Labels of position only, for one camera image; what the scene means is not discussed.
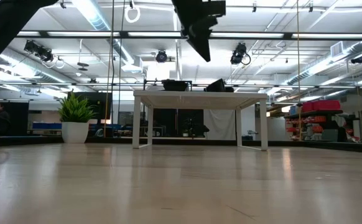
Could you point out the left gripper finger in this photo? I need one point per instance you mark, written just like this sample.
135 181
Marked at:
206 45
199 46

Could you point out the rack with red bins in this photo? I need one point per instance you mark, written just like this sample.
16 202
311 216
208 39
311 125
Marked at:
321 105

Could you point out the silver ceiling duct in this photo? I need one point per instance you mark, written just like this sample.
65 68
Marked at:
22 65
324 67
100 21

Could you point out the black ceiling device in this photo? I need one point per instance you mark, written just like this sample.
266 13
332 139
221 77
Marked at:
358 59

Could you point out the dark monitor screen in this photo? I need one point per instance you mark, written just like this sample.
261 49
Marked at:
103 102

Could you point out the green plant in white pot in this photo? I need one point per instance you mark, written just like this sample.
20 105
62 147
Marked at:
75 132

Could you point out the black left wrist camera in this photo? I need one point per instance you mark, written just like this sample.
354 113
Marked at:
218 7

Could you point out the white ceiling vent unit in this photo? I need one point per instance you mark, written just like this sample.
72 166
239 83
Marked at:
336 49

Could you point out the blue box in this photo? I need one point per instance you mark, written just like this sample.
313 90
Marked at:
45 125

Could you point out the white perforated metal shelf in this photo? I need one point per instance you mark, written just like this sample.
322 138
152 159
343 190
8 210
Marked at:
199 94

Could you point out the white hanging cloth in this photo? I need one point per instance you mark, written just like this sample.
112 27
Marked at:
219 119

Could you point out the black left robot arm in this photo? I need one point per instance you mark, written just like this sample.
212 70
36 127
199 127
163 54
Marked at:
7 25

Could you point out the black overhead beam with lights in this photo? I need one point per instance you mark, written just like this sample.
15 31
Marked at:
286 35

